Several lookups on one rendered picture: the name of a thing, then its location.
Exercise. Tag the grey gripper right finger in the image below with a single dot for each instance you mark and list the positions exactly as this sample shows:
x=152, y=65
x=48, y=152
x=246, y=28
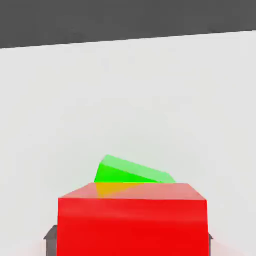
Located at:
x=211, y=246

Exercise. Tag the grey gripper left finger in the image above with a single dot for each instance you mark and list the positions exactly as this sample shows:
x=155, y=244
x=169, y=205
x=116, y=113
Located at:
x=51, y=241

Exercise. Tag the small red cube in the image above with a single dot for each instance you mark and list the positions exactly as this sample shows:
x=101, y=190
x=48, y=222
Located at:
x=132, y=226

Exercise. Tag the small green cube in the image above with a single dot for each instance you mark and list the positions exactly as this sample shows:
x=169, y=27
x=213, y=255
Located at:
x=120, y=174

